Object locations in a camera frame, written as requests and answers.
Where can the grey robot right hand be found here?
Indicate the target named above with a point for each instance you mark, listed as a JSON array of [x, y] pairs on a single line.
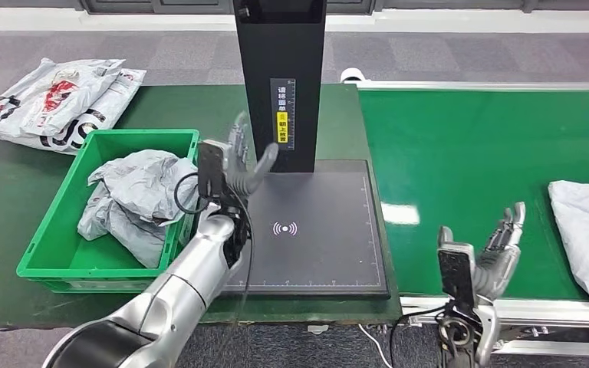
[[497, 269]]

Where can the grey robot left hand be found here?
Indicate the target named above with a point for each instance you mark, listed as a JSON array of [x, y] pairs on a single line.
[[246, 178]]

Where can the white parcel bag red print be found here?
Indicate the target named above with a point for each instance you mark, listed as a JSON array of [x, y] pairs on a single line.
[[132, 238]]

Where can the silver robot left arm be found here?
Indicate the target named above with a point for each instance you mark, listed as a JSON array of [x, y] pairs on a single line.
[[182, 294]]

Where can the green conveyor belt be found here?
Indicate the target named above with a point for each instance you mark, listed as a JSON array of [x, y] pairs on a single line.
[[452, 152]]

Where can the white conveyor roller end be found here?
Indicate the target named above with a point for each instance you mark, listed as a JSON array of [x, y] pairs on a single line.
[[350, 76]]

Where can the black yellow column label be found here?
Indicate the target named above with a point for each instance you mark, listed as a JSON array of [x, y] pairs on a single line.
[[283, 99]]

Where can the black scanner column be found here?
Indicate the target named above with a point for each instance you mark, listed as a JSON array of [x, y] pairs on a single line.
[[279, 46]]

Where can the flat white bag black letters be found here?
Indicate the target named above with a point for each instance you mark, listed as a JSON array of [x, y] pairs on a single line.
[[116, 99]]

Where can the white tag under table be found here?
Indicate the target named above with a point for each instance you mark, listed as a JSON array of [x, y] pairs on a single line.
[[318, 330]]

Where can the flat white bag red logo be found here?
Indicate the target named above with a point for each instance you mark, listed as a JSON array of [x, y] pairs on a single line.
[[61, 94]]

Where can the green plastic crate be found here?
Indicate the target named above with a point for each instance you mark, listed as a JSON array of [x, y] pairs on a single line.
[[50, 254]]

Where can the dark framed glass partition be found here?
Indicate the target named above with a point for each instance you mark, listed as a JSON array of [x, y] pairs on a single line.
[[122, 5]]

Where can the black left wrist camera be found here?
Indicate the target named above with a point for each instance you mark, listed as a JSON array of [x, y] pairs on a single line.
[[210, 170]]

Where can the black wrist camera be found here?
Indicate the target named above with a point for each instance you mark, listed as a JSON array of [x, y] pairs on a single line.
[[457, 277], [210, 170]]

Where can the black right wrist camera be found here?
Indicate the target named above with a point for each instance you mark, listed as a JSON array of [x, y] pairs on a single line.
[[457, 277]]

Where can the aluminium conveyor frame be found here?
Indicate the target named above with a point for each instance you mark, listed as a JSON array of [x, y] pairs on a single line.
[[553, 312]]

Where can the black scanner base plate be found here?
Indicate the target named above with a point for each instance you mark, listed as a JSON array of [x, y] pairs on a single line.
[[325, 244]]

